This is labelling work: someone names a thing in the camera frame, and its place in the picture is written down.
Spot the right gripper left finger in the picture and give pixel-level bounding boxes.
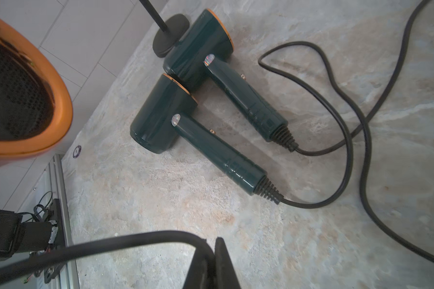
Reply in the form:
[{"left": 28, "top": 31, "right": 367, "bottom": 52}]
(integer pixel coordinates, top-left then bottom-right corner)
[{"left": 183, "top": 249, "right": 215, "bottom": 289}]

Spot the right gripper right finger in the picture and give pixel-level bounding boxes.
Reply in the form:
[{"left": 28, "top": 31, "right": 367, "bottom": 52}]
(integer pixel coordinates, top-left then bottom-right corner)
[{"left": 215, "top": 237, "right": 241, "bottom": 289}]

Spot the pink hair dryer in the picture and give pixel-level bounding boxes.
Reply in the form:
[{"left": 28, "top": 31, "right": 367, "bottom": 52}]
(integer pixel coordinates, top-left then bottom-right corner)
[{"left": 0, "top": 19, "right": 73, "bottom": 167}]

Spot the near green hair dryer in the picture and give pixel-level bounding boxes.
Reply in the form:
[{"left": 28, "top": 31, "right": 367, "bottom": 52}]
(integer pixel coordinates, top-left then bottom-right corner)
[{"left": 130, "top": 73, "right": 283, "bottom": 204}]

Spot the green hair dryer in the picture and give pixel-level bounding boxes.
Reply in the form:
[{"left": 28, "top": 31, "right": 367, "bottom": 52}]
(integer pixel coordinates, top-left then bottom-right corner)
[
  {"left": 130, "top": 73, "right": 283, "bottom": 204},
  {"left": 163, "top": 8, "right": 298, "bottom": 152}
]

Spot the far green hair dryer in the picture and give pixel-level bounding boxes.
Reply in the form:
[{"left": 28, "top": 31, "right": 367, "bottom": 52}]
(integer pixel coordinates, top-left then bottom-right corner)
[{"left": 163, "top": 8, "right": 298, "bottom": 152}]

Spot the black microphone stand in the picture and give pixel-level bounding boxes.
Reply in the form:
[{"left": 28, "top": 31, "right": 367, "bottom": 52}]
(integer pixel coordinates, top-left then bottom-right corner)
[{"left": 139, "top": 0, "right": 190, "bottom": 59}]

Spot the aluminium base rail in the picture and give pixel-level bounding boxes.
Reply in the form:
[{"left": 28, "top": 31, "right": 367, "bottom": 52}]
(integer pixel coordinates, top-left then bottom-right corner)
[{"left": 29, "top": 154, "right": 80, "bottom": 289}]

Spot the far green dryer cord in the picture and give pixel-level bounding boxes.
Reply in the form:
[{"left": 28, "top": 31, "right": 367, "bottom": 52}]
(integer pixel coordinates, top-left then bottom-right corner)
[{"left": 257, "top": 0, "right": 434, "bottom": 271}]

